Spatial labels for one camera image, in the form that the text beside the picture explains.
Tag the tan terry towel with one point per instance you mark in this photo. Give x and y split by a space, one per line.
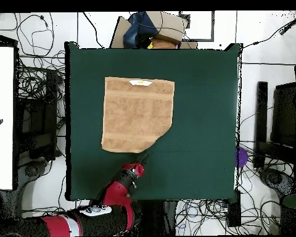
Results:
138 113

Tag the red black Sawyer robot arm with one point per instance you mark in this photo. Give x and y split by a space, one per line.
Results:
116 195

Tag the dark green table cloth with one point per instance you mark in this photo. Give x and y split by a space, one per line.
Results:
207 98

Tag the purple round object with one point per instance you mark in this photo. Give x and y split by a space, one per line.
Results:
242 156

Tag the black power strip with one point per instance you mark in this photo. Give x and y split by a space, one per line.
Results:
234 212

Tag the grey stand base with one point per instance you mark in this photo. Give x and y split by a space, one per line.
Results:
32 170
273 179

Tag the black metal rack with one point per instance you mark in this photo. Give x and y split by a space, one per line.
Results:
49 98

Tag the black upright bar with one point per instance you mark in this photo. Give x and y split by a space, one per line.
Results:
261 111

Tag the dark blue garment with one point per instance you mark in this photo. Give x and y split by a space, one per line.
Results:
138 29

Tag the brown cardboard box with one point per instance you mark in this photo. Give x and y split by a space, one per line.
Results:
170 24

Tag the black panel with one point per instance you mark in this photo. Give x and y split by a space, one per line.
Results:
285 111

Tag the white board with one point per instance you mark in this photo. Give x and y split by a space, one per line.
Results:
1 98

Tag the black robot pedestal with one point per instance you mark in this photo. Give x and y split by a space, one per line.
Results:
162 217

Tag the black square floor frame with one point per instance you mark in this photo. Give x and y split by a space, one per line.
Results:
212 24

